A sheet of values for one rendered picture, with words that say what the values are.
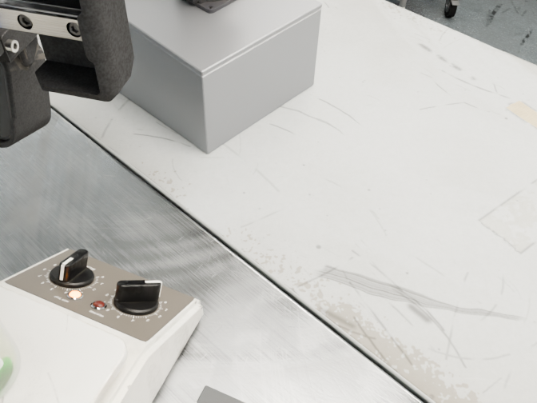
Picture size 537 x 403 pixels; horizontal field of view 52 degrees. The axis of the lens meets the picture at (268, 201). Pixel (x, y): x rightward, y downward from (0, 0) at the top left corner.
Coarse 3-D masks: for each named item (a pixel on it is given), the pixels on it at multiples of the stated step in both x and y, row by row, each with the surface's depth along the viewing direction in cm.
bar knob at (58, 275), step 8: (72, 256) 41; (80, 256) 42; (64, 264) 40; (72, 264) 40; (80, 264) 42; (56, 272) 41; (64, 272) 40; (72, 272) 41; (80, 272) 42; (88, 272) 42; (56, 280) 40; (64, 280) 40; (72, 280) 41; (80, 280) 41; (88, 280) 41
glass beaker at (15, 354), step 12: (0, 324) 30; (0, 336) 30; (0, 348) 30; (12, 348) 31; (0, 360) 30; (12, 360) 31; (0, 372) 30; (12, 372) 31; (0, 384) 31; (12, 384) 32; (0, 396) 31
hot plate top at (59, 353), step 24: (0, 288) 36; (0, 312) 35; (24, 312) 35; (48, 312) 35; (24, 336) 34; (48, 336) 34; (72, 336) 34; (96, 336) 34; (24, 360) 33; (48, 360) 33; (72, 360) 33; (96, 360) 33; (120, 360) 33; (24, 384) 32; (48, 384) 32; (72, 384) 32; (96, 384) 32
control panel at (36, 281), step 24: (48, 264) 43; (96, 264) 44; (24, 288) 39; (48, 288) 40; (72, 288) 40; (96, 288) 41; (168, 288) 43; (96, 312) 38; (120, 312) 39; (168, 312) 40; (144, 336) 37
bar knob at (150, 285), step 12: (120, 288) 39; (132, 288) 39; (144, 288) 40; (156, 288) 40; (120, 300) 39; (132, 300) 40; (144, 300) 40; (156, 300) 41; (132, 312) 39; (144, 312) 39
